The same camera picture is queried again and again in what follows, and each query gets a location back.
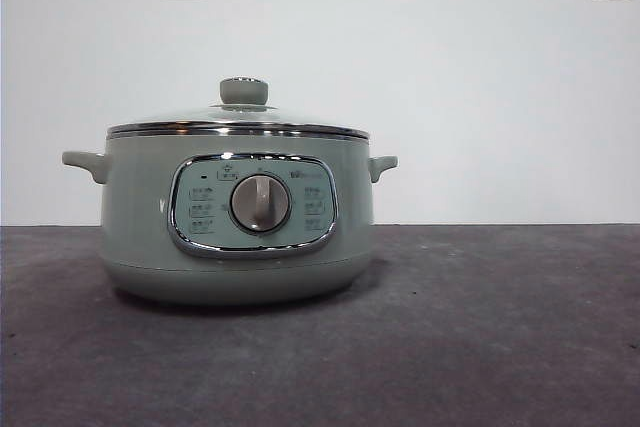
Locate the green electric cooking pot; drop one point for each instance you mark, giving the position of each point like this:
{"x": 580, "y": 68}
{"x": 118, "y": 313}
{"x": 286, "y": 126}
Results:
{"x": 135, "y": 207}

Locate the glass lid with green knob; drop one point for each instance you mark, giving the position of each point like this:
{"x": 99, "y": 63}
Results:
{"x": 244, "y": 93}

